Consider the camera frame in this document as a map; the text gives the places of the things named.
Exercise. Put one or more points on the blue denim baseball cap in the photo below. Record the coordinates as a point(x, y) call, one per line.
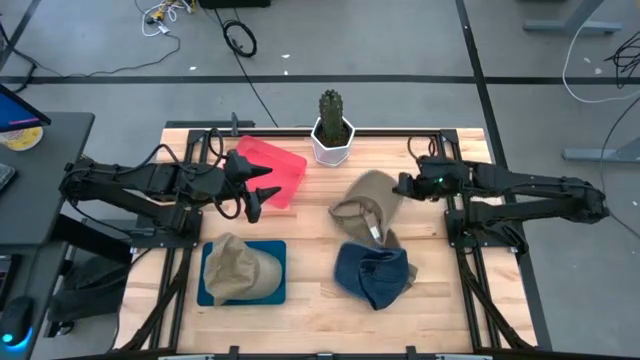
point(372, 275)

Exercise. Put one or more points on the white hexagonal plant pot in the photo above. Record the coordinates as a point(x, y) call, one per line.
point(330, 156)

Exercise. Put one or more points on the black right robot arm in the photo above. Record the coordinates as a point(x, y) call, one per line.
point(530, 182)

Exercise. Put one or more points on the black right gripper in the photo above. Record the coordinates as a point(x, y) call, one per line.
point(440, 175)

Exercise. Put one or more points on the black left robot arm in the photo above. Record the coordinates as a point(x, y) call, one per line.
point(165, 180)

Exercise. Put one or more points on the black computer mouse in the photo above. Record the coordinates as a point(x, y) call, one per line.
point(15, 317)

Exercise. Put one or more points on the blue rectangular mat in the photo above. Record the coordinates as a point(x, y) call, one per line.
point(275, 247)

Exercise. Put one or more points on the green cactus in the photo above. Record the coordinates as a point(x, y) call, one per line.
point(331, 115)

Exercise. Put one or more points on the red translucent plastic bin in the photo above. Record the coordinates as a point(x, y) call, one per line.
point(290, 170)

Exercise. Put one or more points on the black box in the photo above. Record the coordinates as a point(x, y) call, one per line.
point(235, 3)

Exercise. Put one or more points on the yellow round lid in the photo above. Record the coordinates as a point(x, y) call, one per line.
point(25, 140)

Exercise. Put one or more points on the monitor with blue screen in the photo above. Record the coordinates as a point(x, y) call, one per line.
point(15, 110)

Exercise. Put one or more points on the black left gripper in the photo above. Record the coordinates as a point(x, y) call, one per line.
point(235, 167)

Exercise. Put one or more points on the grey desk foot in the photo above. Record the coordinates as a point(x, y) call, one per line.
point(600, 154)
point(570, 26)

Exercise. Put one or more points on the black desk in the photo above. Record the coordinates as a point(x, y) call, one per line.
point(45, 190)

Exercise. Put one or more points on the dark keyboard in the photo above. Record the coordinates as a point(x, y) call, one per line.
point(5, 177)

